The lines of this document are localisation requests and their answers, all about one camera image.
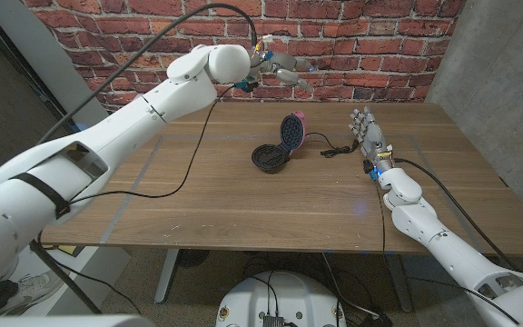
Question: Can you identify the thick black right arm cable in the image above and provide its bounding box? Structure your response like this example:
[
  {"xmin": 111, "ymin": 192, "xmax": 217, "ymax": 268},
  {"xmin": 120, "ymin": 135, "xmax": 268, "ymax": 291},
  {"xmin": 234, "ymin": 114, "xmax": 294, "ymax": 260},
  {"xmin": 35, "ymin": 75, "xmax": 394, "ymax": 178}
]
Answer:
[{"xmin": 392, "ymin": 156, "xmax": 521, "ymax": 273}]

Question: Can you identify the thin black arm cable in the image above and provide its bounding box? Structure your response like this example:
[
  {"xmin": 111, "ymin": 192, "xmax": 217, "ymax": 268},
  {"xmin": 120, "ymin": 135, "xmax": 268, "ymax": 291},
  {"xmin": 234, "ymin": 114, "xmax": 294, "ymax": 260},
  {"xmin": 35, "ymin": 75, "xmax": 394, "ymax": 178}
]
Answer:
[
  {"xmin": 372, "ymin": 179, "xmax": 521, "ymax": 326},
  {"xmin": 38, "ymin": 84, "xmax": 238, "ymax": 206}
]

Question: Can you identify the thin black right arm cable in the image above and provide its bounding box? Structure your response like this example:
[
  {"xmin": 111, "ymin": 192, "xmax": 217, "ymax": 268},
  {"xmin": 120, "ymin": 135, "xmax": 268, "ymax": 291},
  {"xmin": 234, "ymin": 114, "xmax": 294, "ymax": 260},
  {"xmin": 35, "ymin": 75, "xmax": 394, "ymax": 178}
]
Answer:
[{"xmin": 372, "ymin": 179, "xmax": 521, "ymax": 326}]

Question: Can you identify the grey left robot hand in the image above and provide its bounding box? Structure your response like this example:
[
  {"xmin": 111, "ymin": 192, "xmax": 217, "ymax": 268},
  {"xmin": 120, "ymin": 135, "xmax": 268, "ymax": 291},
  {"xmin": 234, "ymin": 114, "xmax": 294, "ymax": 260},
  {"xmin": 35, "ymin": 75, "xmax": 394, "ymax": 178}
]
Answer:
[{"xmin": 248, "ymin": 45, "xmax": 316, "ymax": 94}]

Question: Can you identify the red brick print backdrop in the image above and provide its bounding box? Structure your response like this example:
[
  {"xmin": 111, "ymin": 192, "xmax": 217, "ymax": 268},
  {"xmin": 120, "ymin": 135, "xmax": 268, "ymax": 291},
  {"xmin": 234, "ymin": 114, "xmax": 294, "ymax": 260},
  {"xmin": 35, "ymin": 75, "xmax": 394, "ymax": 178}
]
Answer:
[{"xmin": 20, "ymin": 0, "xmax": 467, "ymax": 113}]

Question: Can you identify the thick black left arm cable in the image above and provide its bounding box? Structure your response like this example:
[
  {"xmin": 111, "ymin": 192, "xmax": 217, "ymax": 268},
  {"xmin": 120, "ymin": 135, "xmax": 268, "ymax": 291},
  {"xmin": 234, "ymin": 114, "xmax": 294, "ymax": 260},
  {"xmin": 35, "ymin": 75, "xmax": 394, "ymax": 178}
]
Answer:
[{"xmin": 36, "ymin": 3, "xmax": 259, "ymax": 145}]

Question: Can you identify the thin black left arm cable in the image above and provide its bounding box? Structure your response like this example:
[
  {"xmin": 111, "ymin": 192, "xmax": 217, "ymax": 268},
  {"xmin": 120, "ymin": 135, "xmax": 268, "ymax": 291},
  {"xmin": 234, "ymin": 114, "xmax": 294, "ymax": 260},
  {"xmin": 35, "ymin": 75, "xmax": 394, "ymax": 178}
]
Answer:
[{"xmin": 38, "ymin": 84, "xmax": 238, "ymax": 206}]

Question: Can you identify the yellow paper sheet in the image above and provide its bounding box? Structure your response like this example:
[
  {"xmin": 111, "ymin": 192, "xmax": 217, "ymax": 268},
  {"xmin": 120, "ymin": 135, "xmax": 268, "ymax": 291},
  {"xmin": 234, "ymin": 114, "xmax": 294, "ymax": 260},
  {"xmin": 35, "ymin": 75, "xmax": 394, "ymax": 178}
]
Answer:
[{"xmin": 55, "ymin": 244, "xmax": 86, "ymax": 258}]

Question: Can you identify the pink mini sandwich press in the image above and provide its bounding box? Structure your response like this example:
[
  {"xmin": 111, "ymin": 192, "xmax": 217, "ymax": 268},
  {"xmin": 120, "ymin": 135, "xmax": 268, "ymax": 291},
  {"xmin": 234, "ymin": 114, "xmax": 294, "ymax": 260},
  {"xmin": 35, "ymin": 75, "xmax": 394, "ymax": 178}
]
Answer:
[{"xmin": 251, "ymin": 110, "xmax": 308, "ymax": 174}]

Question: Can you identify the white robot torso edge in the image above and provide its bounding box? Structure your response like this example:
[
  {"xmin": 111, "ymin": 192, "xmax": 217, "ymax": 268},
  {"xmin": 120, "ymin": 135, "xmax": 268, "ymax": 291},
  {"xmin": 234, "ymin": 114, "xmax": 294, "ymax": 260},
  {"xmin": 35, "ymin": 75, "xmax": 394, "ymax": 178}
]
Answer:
[{"xmin": 0, "ymin": 313, "xmax": 156, "ymax": 327}]

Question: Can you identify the black slanted stand leg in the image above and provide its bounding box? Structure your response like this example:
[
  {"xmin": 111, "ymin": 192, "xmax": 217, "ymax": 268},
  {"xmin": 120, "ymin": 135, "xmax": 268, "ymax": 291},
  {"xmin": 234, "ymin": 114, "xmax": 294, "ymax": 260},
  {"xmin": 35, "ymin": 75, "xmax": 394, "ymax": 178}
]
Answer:
[{"xmin": 28, "ymin": 239, "xmax": 103, "ymax": 315}]

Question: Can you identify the grey metal table leg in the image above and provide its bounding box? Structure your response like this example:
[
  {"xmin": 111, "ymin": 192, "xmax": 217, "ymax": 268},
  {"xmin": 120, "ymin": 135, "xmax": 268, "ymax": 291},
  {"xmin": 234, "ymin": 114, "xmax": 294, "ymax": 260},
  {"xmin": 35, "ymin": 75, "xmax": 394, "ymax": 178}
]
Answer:
[
  {"xmin": 153, "ymin": 248, "xmax": 181, "ymax": 304},
  {"xmin": 386, "ymin": 253, "xmax": 413, "ymax": 313}
]

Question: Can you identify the black round floor item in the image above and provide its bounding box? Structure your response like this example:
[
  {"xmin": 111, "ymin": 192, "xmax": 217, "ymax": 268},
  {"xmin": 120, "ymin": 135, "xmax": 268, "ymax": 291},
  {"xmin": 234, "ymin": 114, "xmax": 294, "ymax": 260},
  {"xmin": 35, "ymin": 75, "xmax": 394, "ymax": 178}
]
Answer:
[{"xmin": 177, "ymin": 249, "xmax": 211, "ymax": 270}]

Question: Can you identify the black press power cord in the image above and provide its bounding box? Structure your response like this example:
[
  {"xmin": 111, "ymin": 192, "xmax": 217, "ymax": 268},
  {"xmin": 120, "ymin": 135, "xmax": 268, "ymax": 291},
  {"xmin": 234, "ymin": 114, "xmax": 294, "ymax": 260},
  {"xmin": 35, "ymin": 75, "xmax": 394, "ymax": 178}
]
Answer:
[{"xmin": 304, "ymin": 131, "xmax": 360, "ymax": 160}]

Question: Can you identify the grey white sneaker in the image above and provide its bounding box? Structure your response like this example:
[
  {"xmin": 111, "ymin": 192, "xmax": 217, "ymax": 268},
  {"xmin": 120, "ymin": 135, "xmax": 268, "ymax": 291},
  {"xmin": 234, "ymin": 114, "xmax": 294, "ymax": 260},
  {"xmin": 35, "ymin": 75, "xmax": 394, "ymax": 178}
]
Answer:
[{"xmin": 0, "ymin": 268, "xmax": 65, "ymax": 317}]

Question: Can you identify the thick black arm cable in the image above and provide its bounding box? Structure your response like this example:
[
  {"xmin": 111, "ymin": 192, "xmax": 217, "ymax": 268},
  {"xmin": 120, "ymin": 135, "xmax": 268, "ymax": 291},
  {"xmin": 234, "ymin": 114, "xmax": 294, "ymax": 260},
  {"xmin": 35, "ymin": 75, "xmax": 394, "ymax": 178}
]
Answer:
[
  {"xmin": 392, "ymin": 156, "xmax": 521, "ymax": 273},
  {"xmin": 36, "ymin": 3, "xmax": 259, "ymax": 145}
]

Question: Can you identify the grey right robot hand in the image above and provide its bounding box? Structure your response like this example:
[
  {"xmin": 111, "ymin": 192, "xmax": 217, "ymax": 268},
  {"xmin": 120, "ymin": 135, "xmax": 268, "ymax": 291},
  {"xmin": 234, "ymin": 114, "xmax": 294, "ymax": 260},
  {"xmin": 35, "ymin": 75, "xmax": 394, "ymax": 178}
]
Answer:
[{"xmin": 348, "ymin": 105, "xmax": 395, "ymax": 168}]

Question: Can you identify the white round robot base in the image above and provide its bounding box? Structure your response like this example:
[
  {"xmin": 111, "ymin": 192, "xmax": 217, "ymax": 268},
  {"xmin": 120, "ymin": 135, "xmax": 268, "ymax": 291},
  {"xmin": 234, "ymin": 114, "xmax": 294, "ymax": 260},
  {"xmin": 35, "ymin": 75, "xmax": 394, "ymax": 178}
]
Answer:
[{"xmin": 214, "ymin": 271, "xmax": 348, "ymax": 327}]

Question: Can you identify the grey perforated wall panel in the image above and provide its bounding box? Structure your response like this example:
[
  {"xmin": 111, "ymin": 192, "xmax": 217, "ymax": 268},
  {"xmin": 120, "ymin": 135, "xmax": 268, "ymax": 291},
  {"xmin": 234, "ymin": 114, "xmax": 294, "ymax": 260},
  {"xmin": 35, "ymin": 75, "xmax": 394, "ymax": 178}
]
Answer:
[{"xmin": 424, "ymin": 0, "xmax": 523, "ymax": 223}]

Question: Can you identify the floor cable with black plug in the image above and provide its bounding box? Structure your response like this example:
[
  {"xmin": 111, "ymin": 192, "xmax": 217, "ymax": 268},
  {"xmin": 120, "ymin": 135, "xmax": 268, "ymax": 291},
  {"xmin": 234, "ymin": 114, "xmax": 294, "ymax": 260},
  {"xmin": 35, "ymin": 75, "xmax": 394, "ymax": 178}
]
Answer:
[{"xmin": 320, "ymin": 253, "xmax": 394, "ymax": 327}]

